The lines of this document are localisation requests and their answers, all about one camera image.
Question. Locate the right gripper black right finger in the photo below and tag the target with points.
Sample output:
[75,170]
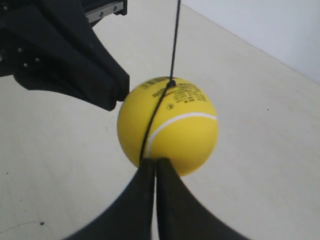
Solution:
[180,216]

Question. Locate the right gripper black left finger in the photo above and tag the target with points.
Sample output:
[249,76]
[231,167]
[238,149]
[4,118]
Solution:
[129,217]

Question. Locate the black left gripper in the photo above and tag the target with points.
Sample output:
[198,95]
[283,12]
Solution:
[50,45]

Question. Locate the yellow tennis ball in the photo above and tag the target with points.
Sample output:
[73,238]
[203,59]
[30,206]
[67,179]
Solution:
[179,124]

